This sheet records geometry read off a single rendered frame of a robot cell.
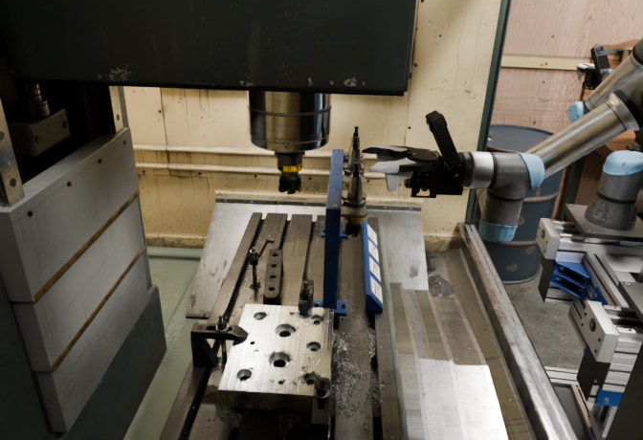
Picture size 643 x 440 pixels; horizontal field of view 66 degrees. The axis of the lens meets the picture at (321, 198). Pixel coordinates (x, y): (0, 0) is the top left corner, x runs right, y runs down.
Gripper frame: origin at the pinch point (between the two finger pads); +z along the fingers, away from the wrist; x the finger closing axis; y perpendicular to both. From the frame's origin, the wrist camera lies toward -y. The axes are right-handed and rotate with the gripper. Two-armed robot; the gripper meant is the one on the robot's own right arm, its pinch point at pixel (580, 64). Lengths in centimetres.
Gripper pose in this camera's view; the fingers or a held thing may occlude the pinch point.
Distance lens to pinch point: 232.7
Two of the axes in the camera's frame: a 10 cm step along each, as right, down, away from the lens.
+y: 1.1, 9.0, 4.3
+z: -1.0, -4.2, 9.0
